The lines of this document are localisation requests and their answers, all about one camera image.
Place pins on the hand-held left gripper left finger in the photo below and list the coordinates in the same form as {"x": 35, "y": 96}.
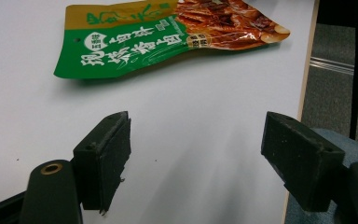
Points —
{"x": 101, "y": 161}

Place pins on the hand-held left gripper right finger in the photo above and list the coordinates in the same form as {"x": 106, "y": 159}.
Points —
{"x": 301, "y": 161}

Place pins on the green and orange snack packet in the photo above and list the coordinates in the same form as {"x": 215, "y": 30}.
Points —
{"x": 155, "y": 34}

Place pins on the black metal stand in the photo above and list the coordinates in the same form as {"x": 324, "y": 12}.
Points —
{"x": 355, "y": 77}

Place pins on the metal floor rail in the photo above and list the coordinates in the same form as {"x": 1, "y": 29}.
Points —
{"x": 341, "y": 67}

